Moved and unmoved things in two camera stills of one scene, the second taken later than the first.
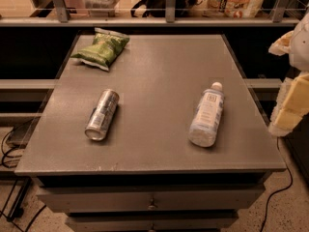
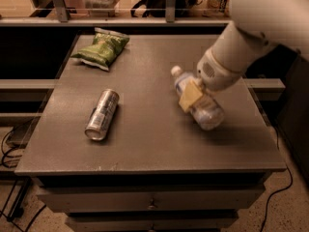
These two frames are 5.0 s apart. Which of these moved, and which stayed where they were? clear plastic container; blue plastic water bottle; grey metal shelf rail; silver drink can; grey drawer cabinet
Moved: blue plastic water bottle
Stayed: grey metal shelf rail; grey drawer cabinet; silver drink can; clear plastic container
